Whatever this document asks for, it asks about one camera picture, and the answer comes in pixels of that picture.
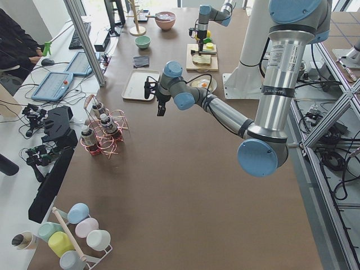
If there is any person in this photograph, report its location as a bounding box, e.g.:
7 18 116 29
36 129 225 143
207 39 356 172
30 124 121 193
1 10 44 80

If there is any tea bottle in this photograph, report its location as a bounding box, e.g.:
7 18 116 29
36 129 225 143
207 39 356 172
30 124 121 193
100 114 117 134
92 103 106 119
81 125 96 146

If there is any half lemon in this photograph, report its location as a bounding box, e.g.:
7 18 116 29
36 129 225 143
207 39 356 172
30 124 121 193
205 43 214 50

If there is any fried egg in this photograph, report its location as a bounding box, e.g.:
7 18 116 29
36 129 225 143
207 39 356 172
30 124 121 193
191 79 210 88

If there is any black keyboard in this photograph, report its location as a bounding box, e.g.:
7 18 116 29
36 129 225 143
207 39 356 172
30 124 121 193
68 21 92 51

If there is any computer mouse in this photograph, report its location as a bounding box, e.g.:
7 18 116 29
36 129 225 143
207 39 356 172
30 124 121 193
41 58 55 66

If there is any cream rabbit tray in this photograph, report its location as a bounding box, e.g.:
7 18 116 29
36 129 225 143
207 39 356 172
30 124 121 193
121 69 160 102

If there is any grey blue cup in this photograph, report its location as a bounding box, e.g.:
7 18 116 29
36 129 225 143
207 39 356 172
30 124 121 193
59 250 86 270

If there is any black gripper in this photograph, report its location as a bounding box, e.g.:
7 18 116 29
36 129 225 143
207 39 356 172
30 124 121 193
196 23 208 55
155 83 170 116

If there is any pink cup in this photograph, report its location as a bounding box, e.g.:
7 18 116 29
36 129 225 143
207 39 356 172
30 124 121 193
75 217 99 238

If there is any white cup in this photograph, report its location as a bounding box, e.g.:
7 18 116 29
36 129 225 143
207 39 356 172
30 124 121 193
86 229 111 251

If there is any blue teach pendant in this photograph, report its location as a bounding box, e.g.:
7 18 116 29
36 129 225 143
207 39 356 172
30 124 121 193
31 72 73 101
65 51 92 77

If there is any wooden stand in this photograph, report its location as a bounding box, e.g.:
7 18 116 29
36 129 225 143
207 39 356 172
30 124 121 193
127 0 146 37

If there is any green bowl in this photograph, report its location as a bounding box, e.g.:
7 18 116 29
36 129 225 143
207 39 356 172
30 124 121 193
134 35 151 50

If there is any white plate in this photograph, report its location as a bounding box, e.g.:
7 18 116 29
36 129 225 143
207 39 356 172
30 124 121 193
187 74 217 93

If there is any bread slice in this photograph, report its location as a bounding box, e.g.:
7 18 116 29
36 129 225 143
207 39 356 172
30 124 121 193
192 55 212 66

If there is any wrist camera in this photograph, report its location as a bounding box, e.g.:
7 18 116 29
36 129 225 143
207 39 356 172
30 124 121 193
144 77 158 100

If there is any white cup rack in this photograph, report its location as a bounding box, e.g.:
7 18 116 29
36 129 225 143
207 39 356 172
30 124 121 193
52 207 113 269

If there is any wooden cutting board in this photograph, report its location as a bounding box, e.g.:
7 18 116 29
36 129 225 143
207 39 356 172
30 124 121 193
186 43 218 71

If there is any aluminium frame post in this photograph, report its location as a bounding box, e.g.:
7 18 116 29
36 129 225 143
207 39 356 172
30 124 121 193
64 0 106 87

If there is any paper cup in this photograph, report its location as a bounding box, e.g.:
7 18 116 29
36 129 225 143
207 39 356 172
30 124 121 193
11 231 40 250

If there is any copper wire bottle rack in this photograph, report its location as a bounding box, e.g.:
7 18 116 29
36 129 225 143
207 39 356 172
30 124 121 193
80 94 129 157

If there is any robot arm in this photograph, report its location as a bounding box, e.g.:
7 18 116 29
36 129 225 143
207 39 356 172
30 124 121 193
144 1 331 177
195 0 237 52

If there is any green cup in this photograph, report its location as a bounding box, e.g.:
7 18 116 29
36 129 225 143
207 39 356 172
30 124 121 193
38 222 64 242

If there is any grey cloth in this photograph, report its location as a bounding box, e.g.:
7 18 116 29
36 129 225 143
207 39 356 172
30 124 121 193
133 55 150 68

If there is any black monitor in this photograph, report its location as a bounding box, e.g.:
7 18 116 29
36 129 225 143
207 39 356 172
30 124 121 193
104 0 125 37

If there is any yellow cup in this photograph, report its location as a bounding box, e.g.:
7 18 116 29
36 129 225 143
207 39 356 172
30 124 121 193
48 231 75 258

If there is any pink bowl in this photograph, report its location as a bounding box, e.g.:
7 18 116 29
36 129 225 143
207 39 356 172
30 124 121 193
155 11 176 30

